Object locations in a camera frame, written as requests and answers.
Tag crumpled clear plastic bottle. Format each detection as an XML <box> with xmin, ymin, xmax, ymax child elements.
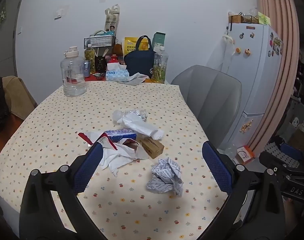
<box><xmin>112</xmin><ymin>108</ymin><xmax>149</xmax><ymax>124</ymax></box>

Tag large clear water jug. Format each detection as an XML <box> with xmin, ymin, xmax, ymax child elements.
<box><xmin>60</xmin><ymin>46</ymin><xmax>88</xmax><ymax>98</ymax></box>

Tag green tall carton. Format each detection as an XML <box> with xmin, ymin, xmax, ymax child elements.
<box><xmin>152</xmin><ymin>32</ymin><xmax>167</xmax><ymax>53</ymax></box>

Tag brown jacket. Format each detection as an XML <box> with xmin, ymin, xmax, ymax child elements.
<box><xmin>2</xmin><ymin>76</ymin><xmax>39</xmax><ymax>121</ymax></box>

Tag printed paper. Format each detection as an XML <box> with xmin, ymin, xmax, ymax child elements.
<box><xmin>146</xmin><ymin>157</ymin><xmax>184</xmax><ymax>197</ymax></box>

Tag black wire basket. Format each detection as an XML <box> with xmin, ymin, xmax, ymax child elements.
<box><xmin>83</xmin><ymin>35</ymin><xmax>117</xmax><ymax>50</ymax></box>

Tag brown cardboard box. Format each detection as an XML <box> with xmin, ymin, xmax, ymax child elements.
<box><xmin>141</xmin><ymin>138</ymin><xmax>165</xmax><ymax>159</ymax></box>

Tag clear tea bottle white cap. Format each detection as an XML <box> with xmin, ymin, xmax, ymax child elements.
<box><xmin>152</xmin><ymin>46</ymin><xmax>170</xmax><ymax>84</ymax></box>

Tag black pen holder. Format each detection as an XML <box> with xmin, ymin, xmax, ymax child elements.
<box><xmin>95</xmin><ymin>55</ymin><xmax>108</xmax><ymax>74</ymax></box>

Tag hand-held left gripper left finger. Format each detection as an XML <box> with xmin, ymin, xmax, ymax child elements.
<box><xmin>19</xmin><ymin>142</ymin><xmax>104</xmax><ymax>240</ymax></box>

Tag red white paper wrapper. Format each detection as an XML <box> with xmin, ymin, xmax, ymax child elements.
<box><xmin>122</xmin><ymin>138</ymin><xmax>140</xmax><ymax>153</ymax></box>
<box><xmin>78</xmin><ymin>131</ymin><xmax>118</xmax><ymax>151</ymax></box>

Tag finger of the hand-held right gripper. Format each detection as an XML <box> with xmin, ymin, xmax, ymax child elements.
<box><xmin>259</xmin><ymin>151</ymin><xmax>304</xmax><ymax>173</ymax></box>
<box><xmin>280</xmin><ymin>142</ymin><xmax>304</xmax><ymax>162</ymax></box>

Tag clear tea bottle yellow cap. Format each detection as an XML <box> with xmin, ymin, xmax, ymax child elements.
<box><xmin>84</xmin><ymin>44</ymin><xmax>96</xmax><ymax>74</ymax></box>

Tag grey chair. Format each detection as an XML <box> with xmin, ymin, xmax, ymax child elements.
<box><xmin>170</xmin><ymin>65</ymin><xmax>243</xmax><ymax>148</ymax></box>

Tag light green box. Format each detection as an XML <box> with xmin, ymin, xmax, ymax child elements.
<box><xmin>258</xmin><ymin>12</ymin><xmax>272</xmax><ymax>26</ymax></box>

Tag cluster of fridge magnets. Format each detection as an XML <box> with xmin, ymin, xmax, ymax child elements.
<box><xmin>267</xmin><ymin>32</ymin><xmax>284</xmax><ymax>57</ymax></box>

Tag navy tote bag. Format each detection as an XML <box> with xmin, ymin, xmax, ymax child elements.
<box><xmin>124</xmin><ymin>35</ymin><xmax>158</xmax><ymax>80</ymax></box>

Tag rolled white plastic bag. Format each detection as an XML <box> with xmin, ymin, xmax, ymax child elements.
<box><xmin>117</xmin><ymin>112</ymin><xmax>165</xmax><ymax>141</ymax></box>

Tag white perforated mat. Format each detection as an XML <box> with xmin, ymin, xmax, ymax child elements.
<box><xmin>264</xmin><ymin>141</ymin><xmax>301</xmax><ymax>168</ymax></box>

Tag blue tissue packet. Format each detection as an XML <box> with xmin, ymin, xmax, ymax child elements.
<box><xmin>103</xmin><ymin>128</ymin><xmax>138</xmax><ymax>143</ymax></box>

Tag blue tissue box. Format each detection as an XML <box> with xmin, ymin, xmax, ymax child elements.
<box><xmin>106</xmin><ymin>63</ymin><xmax>130</xmax><ymax>82</ymax></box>

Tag white fridge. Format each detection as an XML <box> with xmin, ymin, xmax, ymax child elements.
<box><xmin>212</xmin><ymin>23</ymin><xmax>284</xmax><ymax>156</ymax></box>

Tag pink curtain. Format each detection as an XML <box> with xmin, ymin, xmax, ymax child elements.
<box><xmin>248</xmin><ymin>0</ymin><xmax>301</xmax><ymax>156</ymax></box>

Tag yellow figure magnets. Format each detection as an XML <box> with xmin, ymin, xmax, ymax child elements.
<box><xmin>239</xmin><ymin>119</ymin><xmax>254</xmax><ymax>133</ymax></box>

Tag yellow snack packet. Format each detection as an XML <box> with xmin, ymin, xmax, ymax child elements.
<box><xmin>124</xmin><ymin>37</ymin><xmax>150</xmax><ymax>54</ymax></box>

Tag dark wire basket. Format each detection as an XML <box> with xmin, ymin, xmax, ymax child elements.
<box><xmin>242</xmin><ymin>15</ymin><xmax>259</xmax><ymax>25</ymax></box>

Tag dark cluttered shelf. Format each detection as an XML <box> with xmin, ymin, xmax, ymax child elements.
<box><xmin>280</xmin><ymin>47</ymin><xmax>304</xmax><ymax>152</ymax></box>

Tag orange white box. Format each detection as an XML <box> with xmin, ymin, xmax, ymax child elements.
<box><xmin>236</xmin><ymin>145</ymin><xmax>256</xmax><ymax>165</ymax></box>

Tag brown wicker basket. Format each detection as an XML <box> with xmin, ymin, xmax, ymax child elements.
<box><xmin>228</xmin><ymin>12</ymin><xmax>244</xmax><ymax>24</ymax></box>

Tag white hanging plastic bag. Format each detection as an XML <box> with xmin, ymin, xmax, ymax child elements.
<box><xmin>220</xmin><ymin>33</ymin><xmax>236</xmax><ymax>73</ymax></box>

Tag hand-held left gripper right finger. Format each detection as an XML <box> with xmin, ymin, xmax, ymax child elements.
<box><xmin>199</xmin><ymin>141</ymin><xmax>286</xmax><ymax>240</ymax></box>

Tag clear plastic bag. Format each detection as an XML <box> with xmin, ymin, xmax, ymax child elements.
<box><xmin>223</xmin><ymin>143</ymin><xmax>239</xmax><ymax>159</ymax></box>

